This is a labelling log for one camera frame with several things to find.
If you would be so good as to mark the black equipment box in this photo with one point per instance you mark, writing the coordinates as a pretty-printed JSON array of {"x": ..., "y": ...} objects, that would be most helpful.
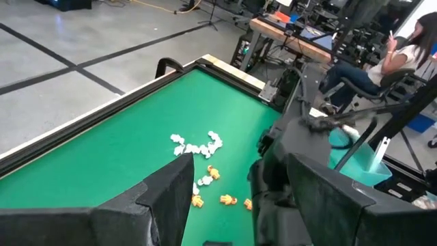
[{"x": 399, "y": 188}]

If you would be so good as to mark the person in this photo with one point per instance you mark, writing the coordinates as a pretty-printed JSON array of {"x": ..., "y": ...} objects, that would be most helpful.
[{"x": 392, "y": 65}]

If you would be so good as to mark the teal plastic bin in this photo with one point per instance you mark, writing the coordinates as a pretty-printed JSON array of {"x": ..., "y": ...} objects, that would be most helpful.
[{"x": 362, "y": 167}]

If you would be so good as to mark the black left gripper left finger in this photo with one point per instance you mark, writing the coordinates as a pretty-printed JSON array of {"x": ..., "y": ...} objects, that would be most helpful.
[{"x": 102, "y": 227}]

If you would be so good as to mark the black frame crossbar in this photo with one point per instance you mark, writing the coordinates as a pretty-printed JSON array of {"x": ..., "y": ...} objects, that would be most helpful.
[{"x": 375, "y": 110}]

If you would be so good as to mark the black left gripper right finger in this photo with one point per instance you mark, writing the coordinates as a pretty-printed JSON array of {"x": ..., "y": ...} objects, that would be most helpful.
[{"x": 358, "y": 222}]

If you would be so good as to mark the black equipment case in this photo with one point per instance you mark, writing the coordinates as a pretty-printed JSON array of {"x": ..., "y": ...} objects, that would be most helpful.
[{"x": 65, "y": 4}]

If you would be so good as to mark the black tripod stand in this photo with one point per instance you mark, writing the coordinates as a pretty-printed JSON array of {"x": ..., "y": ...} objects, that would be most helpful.
[{"x": 211, "y": 15}]

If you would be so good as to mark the green table mat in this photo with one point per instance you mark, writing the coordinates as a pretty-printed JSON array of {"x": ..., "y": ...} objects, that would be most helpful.
[{"x": 119, "y": 147}]

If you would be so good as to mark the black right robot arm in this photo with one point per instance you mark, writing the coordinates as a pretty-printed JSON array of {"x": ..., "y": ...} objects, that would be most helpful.
[{"x": 293, "y": 136}]

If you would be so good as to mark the black diagonal frame strut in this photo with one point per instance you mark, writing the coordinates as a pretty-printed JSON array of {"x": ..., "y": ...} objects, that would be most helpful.
[{"x": 409, "y": 109}]

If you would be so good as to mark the orange plastic hand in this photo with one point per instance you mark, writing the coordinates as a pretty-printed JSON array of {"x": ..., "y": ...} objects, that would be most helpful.
[
  {"x": 214, "y": 172},
  {"x": 248, "y": 204},
  {"x": 197, "y": 201},
  {"x": 228, "y": 199}
]

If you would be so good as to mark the blue storage box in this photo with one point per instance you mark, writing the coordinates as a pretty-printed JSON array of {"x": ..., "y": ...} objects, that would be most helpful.
[{"x": 421, "y": 123}]

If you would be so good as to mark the grey metal mount plate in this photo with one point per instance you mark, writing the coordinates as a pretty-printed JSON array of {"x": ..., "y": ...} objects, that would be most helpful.
[{"x": 269, "y": 91}]

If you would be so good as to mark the white plastic bracket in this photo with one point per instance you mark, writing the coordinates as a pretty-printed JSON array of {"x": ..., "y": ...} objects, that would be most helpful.
[{"x": 381, "y": 150}]

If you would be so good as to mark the wooden workbench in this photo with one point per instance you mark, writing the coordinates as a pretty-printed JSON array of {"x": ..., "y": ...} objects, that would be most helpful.
[{"x": 290, "y": 37}]

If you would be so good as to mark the black aluminium table frame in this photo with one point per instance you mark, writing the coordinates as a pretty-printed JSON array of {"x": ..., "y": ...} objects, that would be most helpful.
[{"x": 68, "y": 131}]

